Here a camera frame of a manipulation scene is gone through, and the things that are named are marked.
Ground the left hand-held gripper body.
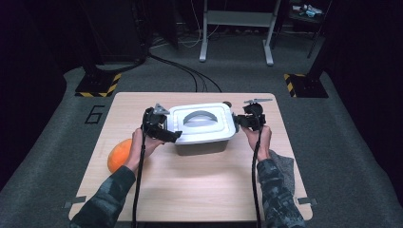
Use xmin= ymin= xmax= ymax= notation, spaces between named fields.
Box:
xmin=143 ymin=103 xmax=171 ymax=138

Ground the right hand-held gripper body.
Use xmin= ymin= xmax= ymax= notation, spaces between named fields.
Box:
xmin=242 ymin=98 xmax=274 ymax=132

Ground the white lid with grey handle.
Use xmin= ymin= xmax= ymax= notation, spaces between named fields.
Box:
xmin=165 ymin=102 xmax=239 ymax=145

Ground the orange plush toy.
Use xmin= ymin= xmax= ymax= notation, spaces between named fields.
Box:
xmin=106 ymin=138 xmax=133 ymax=174

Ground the person's right hand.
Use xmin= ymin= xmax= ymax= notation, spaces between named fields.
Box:
xmin=241 ymin=124 xmax=273 ymax=162

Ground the person's left hand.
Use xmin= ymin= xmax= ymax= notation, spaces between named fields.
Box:
xmin=124 ymin=126 xmax=165 ymax=174

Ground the black yellow striped stand base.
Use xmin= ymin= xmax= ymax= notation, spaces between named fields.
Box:
xmin=74 ymin=72 xmax=123 ymax=98
xmin=283 ymin=73 xmax=330 ymax=99

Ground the grey tape strip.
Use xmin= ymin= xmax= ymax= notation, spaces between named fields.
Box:
xmin=296 ymin=197 xmax=318 ymax=207
xmin=63 ymin=195 xmax=87 ymax=209

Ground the dark cabinet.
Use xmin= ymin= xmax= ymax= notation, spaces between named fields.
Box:
xmin=83 ymin=0 xmax=150 ymax=65

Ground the dark trolley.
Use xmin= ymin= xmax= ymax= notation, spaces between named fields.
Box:
xmin=284 ymin=0 xmax=334 ymax=60

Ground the white and blue packet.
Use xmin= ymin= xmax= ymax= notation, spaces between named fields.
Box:
xmin=302 ymin=3 xmax=324 ymax=18

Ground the thin black floor cable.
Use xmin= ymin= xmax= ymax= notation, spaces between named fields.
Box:
xmin=188 ymin=69 xmax=209 ymax=93

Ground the thick black floor cable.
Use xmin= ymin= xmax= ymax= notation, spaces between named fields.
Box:
xmin=94 ymin=53 xmax=150 ymax=74

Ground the left hand-held gripper black cable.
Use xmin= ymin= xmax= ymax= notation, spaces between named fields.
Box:
xmin=131 ymin=107 xmax=153 ymax=228

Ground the hand-held gripper black cable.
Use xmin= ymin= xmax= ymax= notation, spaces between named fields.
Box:
xmin=131 ymin=107 xmax=153 ymax=228
xmin=251 ymin=108 xmax=265 ymax=228

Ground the right hand-held gripper black cable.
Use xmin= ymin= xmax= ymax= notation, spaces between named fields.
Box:
xmin=251 ymin=108 xmax=265 ymax=228

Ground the white floor cable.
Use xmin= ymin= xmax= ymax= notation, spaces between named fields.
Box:
xmin=177 ymin=0 xmax=221 ymax=49

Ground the white metal stand frame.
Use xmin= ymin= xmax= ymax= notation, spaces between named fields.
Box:
xmin=199 ymin=0 xmax=283 ymax=67

